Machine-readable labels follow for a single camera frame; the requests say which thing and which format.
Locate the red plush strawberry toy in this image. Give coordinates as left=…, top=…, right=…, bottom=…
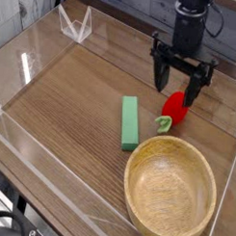
left=155, top=92, right=189, bottom=134

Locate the green rectangular block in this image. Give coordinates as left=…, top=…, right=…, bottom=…
left=121, top=96, right=140, bottom=151

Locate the clear acrylic tray wall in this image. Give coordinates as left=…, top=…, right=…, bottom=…
left=0, top=104, right=141, bottom=236

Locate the clear acrylic corner bracket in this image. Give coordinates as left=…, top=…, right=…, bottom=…
left=58, top=5, right=92, bottom=43

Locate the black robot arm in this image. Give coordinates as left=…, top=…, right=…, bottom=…
left=150, top=0, right=223, bottom=107

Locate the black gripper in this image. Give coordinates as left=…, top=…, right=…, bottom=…
left=150, top=5, right=219, bottom=107

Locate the black equipment under table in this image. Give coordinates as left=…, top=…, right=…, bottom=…
left=0, top=210, right=43, bottom=236

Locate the wooden oval bowl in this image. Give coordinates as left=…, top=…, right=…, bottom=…
left=123, top=136, right=217, bottom=236

